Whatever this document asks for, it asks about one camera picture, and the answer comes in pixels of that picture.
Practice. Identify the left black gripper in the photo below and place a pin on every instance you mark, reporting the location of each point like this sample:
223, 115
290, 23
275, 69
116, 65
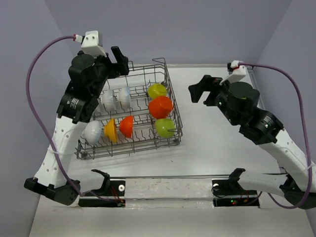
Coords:
122, 66

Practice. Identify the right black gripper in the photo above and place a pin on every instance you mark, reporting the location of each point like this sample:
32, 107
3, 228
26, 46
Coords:
207, 83

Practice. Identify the white round bowl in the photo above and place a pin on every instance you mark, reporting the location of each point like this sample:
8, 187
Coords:
108, 100
124, 97
92, 132

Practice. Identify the green plastic bowl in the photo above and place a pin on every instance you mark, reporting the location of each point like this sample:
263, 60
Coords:
156, 90

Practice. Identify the orange square plastic bowl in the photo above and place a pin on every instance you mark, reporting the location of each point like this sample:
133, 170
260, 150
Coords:
160, 107

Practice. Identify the white square bowl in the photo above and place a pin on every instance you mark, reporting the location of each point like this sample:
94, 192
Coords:
165, 127

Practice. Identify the grey wire dish rack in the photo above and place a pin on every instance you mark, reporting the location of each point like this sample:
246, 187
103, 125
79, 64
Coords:
144, 136

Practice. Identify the orange round plastic bowl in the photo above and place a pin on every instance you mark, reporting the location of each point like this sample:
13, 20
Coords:
126, 126

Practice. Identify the yellow plastic bowl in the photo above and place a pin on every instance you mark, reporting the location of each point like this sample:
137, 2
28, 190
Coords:
110, 131

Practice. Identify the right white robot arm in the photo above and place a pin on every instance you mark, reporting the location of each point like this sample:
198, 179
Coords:
238, 103

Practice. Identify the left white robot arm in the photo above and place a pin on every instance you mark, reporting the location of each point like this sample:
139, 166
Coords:
88, 76

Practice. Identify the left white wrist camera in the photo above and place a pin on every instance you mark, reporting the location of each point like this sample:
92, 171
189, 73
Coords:
91, 43

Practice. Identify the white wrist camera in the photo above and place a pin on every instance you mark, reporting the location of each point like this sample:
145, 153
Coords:
91, 43
237, 71

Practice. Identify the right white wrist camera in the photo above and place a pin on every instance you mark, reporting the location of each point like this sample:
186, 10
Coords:
237, 71

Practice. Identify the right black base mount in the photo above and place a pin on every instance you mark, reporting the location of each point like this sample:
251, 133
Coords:
226, 194

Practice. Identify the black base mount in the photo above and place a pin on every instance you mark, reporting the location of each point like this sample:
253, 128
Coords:
111, 197
226, 194

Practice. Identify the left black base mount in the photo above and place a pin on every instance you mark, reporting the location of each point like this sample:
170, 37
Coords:
111, 197

